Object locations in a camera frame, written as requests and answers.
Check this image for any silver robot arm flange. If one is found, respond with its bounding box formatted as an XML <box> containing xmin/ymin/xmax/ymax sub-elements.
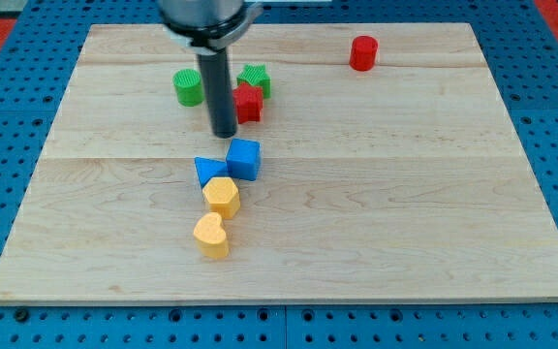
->
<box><xmin>157</xmin><ymin>0</ymin><xmax>264</xmax><ymax>55</ymax></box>

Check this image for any red star block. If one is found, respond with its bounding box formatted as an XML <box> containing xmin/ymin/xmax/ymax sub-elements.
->
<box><xmin>232</xmin><ymin>82</ymin><xmax>264</xmax><ymax>124</ymax></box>

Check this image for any green star block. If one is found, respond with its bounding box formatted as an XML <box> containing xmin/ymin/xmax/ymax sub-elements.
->
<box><xmin>236</xmin><ymin>64</ymin><xmax>271</xmax><ymax>99</ymax></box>

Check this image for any blue cube block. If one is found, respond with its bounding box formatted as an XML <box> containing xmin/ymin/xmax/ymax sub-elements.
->
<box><xmin>226</xmin><ymin>139</ymin><xmax>261</xmax><ymax>181</ymax></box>

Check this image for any yellow hexagon block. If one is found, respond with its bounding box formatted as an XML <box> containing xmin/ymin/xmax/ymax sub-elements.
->
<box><xmin>202</xmin><ymin>176</ymin><xmax>240</xmax><ymax>219</ymax></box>

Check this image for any blue triangle block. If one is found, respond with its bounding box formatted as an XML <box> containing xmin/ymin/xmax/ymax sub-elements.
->
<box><xmin>194</xmin><ymin>157</ymin><xmax>230</xmax><ymax>188</ymax></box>

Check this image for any light wooden board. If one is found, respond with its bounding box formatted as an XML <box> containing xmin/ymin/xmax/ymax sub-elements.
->
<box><xmin>0</xmin><ymin>23</ymin><xmax>558</xmax><ymax>306</ymax></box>

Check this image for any yellow heart block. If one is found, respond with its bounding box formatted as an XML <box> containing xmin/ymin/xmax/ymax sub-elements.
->
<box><xmin>193</xmin><ymin>212</ymin><xmax>230</xmax><ymax>259</ymax></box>

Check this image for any green cylinder block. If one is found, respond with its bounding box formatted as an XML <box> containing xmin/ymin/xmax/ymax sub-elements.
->
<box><xmin>172</xmin><ymin>69</ymin><xmax>204</xmax><ymax>107</ymax></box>

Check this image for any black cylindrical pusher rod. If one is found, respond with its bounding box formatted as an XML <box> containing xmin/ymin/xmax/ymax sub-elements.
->
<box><xmin>197</xmin><ymin>48</ymin><xmax>237</xmax><ymax>139</ymax></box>

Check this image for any red cylinder block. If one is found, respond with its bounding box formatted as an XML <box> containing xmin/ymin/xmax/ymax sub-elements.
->
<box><xmin>349</xmin><ymin>36</ymin><xmax>379</xmax><ymax>72</ymax></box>

